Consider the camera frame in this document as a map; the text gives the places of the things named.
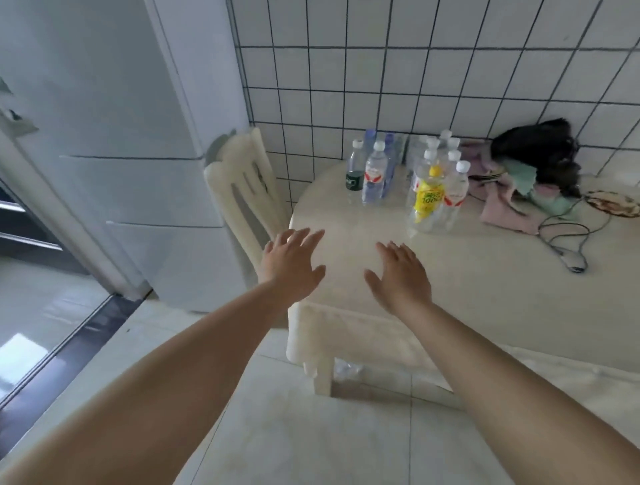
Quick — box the mint green cloth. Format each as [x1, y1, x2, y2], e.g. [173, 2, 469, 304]
[500, 159, 581, 217]

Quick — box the white refrigerator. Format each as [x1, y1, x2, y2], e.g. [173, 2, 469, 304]
[0, 0, 252, 314]

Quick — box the dark sliding door track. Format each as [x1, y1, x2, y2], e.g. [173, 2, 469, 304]
[0, 294, 147, 453]

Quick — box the cluster of clear plastic bottles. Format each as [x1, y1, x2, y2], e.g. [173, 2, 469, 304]
[344, 128, 471, 239]

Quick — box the crushed empty plastic bottle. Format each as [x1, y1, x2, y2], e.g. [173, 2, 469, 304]
[333, 361, 366, 384]

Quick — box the person's left hand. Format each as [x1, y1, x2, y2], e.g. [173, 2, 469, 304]
[259, 228, 327, 303]

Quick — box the cream wooden chair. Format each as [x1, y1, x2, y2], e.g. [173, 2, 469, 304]
[203, 127, 297, 303]

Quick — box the black fabric bag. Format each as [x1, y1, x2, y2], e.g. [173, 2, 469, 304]
[490, 118, 583, 197]

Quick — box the person's left forearm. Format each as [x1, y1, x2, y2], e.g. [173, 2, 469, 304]
[0, 280, 296, 485]

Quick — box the purple striped cloth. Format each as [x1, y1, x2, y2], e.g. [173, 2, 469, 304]
[459, 140, 507, 188]

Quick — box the person's right hand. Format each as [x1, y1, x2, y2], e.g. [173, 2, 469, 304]
[364, 241, 434, 316]

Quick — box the person's right forearm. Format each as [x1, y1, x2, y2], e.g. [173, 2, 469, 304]
[387, 299, 640, 485]

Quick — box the pink cloth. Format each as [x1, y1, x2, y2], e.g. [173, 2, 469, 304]
[470, 175, 561, 236]

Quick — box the black cable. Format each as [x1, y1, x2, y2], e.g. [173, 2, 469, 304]
[537, 196, 615, 260]

